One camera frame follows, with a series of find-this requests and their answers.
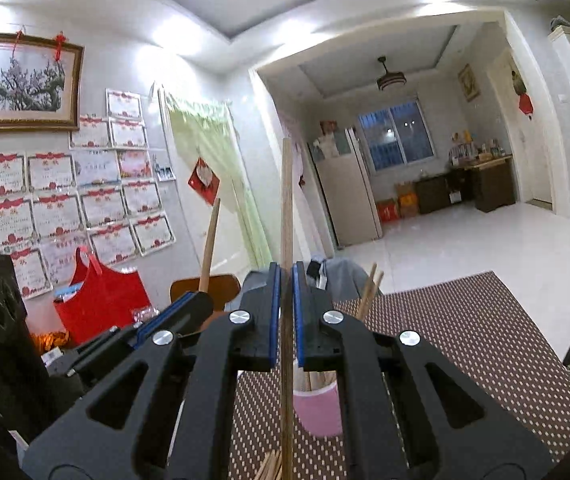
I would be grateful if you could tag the red cardboard box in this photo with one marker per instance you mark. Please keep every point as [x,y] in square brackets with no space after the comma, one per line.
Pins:
[386,211]

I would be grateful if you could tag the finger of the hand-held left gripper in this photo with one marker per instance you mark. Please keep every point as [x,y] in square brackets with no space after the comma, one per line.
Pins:
[200,307]
[110,350]

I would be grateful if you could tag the brown polka dot table mat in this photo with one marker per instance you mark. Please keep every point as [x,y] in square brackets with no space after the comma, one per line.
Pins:
[465,340]

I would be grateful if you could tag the white door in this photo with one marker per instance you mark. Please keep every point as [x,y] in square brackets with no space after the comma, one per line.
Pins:
[535,160]

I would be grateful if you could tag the wall of award certificates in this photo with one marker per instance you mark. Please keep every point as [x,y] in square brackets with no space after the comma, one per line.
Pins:
[55,210]

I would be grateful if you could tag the framed blossom painting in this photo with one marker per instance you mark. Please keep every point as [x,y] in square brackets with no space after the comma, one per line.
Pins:
[20,82]

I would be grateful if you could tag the clear packet of pens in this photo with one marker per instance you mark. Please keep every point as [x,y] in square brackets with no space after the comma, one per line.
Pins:
[145,316]

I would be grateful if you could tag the white refrigerator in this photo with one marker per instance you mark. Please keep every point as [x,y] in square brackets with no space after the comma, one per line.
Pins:
[350,200]

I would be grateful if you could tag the clutter of desk items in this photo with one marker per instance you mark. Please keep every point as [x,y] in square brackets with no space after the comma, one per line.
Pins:
[475,152]

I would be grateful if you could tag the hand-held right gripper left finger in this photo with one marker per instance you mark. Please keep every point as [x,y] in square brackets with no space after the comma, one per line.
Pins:
[276,310]

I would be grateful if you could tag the window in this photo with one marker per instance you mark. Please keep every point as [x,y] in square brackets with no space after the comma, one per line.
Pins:
[395,135]

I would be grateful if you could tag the orange snack wrappers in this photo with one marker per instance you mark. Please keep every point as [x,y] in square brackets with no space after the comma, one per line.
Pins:
[52,342]

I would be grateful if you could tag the orange cardboard box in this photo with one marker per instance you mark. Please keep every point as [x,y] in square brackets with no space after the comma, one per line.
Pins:
[406,202]

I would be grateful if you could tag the red diamond wall decoration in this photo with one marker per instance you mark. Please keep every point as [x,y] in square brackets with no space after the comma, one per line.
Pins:
[204,180]

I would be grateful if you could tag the red tote bag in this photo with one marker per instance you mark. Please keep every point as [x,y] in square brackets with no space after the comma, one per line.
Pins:
[105,300]

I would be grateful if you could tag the small photo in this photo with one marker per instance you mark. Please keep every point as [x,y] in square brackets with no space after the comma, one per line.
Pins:
[166,172]

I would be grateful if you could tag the pink cup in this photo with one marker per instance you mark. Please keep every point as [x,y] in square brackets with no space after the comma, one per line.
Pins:
[315,410]

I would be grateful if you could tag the bundle of wooden chopsticks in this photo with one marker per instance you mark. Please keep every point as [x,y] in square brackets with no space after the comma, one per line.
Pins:
[269,467]

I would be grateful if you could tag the grey clothes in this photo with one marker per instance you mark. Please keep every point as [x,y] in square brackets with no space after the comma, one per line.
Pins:
[345,272]

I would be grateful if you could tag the red door decoration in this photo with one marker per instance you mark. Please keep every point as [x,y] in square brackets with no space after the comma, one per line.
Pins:
[524,102]

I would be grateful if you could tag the framed wall picture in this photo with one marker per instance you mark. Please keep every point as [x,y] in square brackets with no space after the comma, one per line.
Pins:
[468,82]

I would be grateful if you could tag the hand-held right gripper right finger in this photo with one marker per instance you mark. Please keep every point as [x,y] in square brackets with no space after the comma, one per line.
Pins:
[299,310]

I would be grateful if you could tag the wooden chair back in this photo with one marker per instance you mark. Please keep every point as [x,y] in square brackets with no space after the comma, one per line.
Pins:
[220,287]

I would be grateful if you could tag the dark wooden desk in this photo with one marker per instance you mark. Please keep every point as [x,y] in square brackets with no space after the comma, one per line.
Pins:
[490,185]

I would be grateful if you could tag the light green curtain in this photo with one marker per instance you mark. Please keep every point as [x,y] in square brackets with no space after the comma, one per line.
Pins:
[215,135]

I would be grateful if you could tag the ceiling fan lamp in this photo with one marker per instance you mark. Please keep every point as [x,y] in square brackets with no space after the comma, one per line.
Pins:
[391,80]

